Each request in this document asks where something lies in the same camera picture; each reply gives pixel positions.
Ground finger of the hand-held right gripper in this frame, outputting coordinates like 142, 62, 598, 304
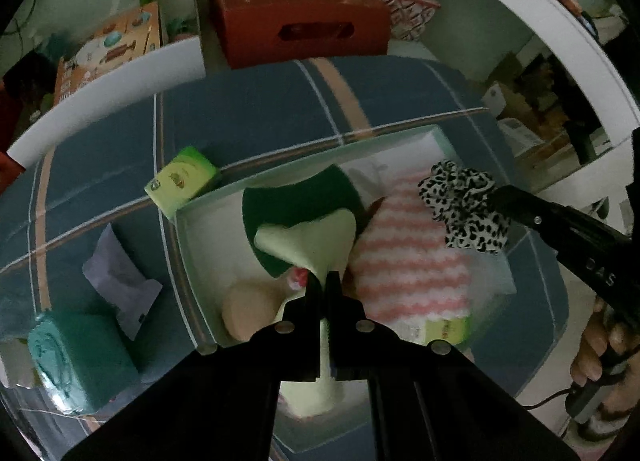
487, 186, 568, 254

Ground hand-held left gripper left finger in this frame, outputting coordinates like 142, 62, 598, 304
65, 272, 321, 461

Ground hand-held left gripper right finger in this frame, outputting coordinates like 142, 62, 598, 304
327, 272, 567, 461

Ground leopard print scrunchie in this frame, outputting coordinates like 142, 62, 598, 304
417, 159, 512, 255

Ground beige powder puff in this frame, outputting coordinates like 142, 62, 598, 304
222, 283, 289, 343

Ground pink white zigzag cloth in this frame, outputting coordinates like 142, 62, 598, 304
347, 193, 474, 338

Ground light green cloth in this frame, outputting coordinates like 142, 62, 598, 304
253, 208, 359, 418

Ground large green tissue pack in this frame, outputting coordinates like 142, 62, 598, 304
424, 315, 474, 348

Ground green yellow sponge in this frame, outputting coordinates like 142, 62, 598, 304
242, 164, 364, 278

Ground person's right forearm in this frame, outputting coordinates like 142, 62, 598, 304
574, 410, 634, 443

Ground person's right hand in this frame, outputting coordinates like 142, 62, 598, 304
569, 299, 627, 385

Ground cardboard boxes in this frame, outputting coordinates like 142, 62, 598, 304
482, 83, 552, 153

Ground white shelf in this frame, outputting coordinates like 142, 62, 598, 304
430, 0, 640, 182

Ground small green tissue pack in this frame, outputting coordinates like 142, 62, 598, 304
144, 146, 221, 220

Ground teal plastic toy box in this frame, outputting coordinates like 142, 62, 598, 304
27, 313, 142, 415

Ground red patterned gift bag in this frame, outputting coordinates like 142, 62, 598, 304
344, 0, 442, 43

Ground red cardboard box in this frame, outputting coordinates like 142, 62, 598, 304
208, 0, 392, 70

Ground white chair back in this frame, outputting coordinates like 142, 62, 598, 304
7, 36, 206, 170

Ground colourful toy package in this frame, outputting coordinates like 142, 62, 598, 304
53, 2, 162, 108

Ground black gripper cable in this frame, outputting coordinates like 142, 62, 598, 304
524, 385, 577, 410

